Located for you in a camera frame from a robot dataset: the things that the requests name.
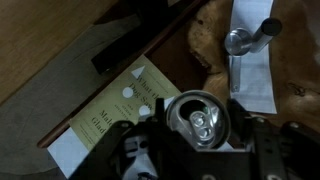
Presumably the steel measuring cup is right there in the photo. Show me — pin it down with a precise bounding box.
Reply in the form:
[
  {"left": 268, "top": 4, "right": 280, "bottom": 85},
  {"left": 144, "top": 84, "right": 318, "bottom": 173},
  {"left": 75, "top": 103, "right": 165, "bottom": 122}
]
[{"left": 223, "top": 27, "right": 254, "bottom": 94}]

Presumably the dark wooden coffee table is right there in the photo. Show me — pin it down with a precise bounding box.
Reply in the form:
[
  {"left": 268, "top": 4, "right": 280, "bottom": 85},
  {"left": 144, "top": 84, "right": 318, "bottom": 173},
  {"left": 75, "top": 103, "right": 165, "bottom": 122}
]
[{"left": 36, "top": 0, "right": 320, "bottom": 149}]

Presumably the pale green paperback book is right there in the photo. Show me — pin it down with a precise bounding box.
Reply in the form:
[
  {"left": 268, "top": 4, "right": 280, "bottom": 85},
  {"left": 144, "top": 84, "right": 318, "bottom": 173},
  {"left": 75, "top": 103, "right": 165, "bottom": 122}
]
[{"left": 69, "top": 54, "right": 183, "bottom": 152}]

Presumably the dark aluminium drink can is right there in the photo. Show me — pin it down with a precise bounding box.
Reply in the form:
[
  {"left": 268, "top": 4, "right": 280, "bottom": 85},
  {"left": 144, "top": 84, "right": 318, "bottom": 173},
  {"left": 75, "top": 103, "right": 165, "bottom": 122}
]
[{"left": 164, "top": 89, "right": 232, "bottom": 151}]

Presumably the live-edge wood slab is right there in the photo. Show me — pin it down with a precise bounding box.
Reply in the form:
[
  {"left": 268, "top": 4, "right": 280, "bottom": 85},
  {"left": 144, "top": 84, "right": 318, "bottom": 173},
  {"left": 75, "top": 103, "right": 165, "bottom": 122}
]
[{"left": 186, "top": 0, "right": 320, "bottom": 134}]

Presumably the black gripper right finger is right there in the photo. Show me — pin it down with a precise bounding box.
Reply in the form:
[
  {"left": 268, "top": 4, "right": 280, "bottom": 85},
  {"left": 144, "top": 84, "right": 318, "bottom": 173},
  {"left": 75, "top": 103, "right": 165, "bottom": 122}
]
[{"left": 227, "top": 98, "right": 256, "bottom": 149}]

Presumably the large white sheet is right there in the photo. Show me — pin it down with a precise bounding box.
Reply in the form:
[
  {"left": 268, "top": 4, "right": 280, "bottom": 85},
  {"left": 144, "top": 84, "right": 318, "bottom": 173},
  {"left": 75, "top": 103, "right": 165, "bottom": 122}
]
[{"left": 46, "top": 95, "right": 176, "bottom": 180}]

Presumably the steel cylinder with black cap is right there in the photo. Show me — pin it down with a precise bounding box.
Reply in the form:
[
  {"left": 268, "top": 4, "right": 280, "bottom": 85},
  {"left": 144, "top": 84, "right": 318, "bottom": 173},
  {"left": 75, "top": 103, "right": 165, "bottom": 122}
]
[{"left": 249, "top": 17, "right": 284, "bottom": 54}]

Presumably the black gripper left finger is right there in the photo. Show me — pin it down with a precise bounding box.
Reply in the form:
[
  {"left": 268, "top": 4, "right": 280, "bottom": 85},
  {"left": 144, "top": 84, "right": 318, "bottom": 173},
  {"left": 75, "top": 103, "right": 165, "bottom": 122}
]
[{"left": 153, "top": 97, "right": 167, "bottom": 126}]

